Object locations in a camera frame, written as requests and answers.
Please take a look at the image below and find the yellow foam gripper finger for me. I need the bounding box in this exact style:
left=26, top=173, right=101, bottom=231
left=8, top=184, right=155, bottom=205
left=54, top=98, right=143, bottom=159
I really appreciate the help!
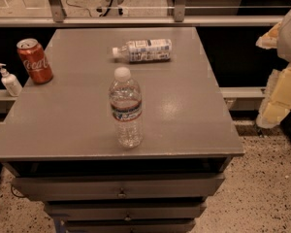
left=256, top=22, right=281, bottom=50
left=256, top=63, right=291, bottom=129

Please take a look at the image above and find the clear plastic water bottle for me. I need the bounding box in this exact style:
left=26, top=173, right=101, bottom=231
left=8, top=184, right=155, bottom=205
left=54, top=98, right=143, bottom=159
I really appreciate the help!
left=109, top=67, right=143, bottom=148

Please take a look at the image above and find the lying white labelled bottle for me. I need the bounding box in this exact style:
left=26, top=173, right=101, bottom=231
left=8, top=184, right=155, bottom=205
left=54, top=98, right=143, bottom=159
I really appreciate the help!
left=112, top=39, right=173, bottom=63

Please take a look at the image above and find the white pump dispenser bottle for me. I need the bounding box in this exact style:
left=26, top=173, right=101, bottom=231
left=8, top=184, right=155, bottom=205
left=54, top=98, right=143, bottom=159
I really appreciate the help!
left=0, top=63, right=22, bottom=97

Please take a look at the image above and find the grey drawer cabinet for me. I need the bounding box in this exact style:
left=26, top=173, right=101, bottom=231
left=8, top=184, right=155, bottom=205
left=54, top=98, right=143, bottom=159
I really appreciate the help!
left=0, top=28, right=243, bottom=233

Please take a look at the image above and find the middle grey drawer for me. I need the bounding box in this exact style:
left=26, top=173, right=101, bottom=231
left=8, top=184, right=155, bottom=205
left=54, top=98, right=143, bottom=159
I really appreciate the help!
left=45, top=201, right=206, bottom=220

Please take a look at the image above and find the grey drawer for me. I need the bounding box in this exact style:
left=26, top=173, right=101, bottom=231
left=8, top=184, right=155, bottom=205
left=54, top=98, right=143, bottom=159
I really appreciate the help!
left=66, top=219, right=195, bottom=233
left=12, top=173, right=225, bottom=201
left=45, top=201, right=206, bottom=220

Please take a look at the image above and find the red Coca-Cola can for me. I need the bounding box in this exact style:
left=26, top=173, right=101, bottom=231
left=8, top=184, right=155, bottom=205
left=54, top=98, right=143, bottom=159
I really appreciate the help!
left=16, top=38, right=53, bottom=84

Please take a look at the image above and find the top grey drawer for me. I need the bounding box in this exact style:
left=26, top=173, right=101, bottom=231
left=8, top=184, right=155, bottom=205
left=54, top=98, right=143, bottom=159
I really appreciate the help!
left=12, top=173, right=225, bottom=201

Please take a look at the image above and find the bottom grey drawer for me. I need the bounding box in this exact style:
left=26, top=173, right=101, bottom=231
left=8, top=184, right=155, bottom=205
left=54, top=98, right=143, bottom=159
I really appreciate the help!
left=66, top=219, right=195, bottom=233

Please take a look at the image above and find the metal railing frame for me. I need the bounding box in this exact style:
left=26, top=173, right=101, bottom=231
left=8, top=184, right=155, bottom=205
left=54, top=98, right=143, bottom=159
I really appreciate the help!
left=0, top=0, right=291, bottom=112

